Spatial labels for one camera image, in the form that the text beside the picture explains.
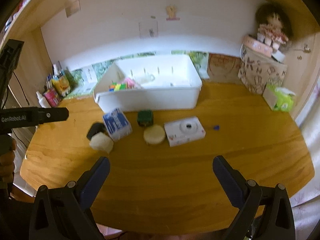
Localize white compact camera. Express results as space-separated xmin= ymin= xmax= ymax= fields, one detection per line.
xmin=164 ymin=116 xmax=206 ymax=147

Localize clear small plastic box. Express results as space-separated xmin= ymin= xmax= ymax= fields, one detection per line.
xmin=134 ymin=73 xmax=155 ymax=85

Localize round beige zip case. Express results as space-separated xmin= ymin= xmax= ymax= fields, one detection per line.
xmin=143 ymin=125 xmax=166 ymax=145

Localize person's left hand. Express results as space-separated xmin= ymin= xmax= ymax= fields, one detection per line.
xmin=0 ymin=139 xmax=16 ymax=183

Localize green tissue pack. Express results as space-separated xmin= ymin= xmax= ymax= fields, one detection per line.
xmin=263 ymin=84 xmax=296 ymax=112

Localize pink tin can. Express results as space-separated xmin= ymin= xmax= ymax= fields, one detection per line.
xmin=43 ymin=87 xmax=61 ymax=107

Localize white barcode paper box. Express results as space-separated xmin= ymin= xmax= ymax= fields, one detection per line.
xmin=81 ymin=65 xmax=98 ymax=93

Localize black power adapter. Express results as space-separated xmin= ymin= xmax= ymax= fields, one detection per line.
xmin=86 ymin=122 xmax=106 ymax=140

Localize yellow wall hook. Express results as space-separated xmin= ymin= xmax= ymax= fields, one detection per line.
xmin=166 ymin=5 xmax=180 ymax=21

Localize pink white small object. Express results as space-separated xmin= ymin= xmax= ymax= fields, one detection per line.
xmin=124 ymin=77 xmax=141 ymax=89

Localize white plastic storage bin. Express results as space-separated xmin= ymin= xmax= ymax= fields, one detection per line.
xmin=93 ymin=55 xmax=202 ymax=113

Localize colourful rubik's cube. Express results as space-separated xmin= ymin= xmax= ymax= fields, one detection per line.
xmin=108 ymin=82 xmax=127 ymax=92

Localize printed canvas tote bag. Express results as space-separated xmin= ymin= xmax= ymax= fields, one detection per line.
xmin=238 ymin=45 xmax=287 ymax=95

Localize brown haired doll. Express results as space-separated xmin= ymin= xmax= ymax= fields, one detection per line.
xmin=255 ymin=3 xmax=293 ymax=53

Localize green square box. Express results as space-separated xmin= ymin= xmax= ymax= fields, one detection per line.
xmin=137 ymin=109 xmax=153 ymax=127

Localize white spray bottle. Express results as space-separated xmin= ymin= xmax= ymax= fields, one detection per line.
xmin=36 ymin=91 xmax=51 ymax=108

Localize beige angular block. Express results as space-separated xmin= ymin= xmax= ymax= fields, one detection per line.
xmin=89 ymin=132 xmax=114 ymax=154

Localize blue floss pick box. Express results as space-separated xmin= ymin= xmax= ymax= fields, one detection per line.
xmin=103 ymin=108 xmax=132 ymax=141

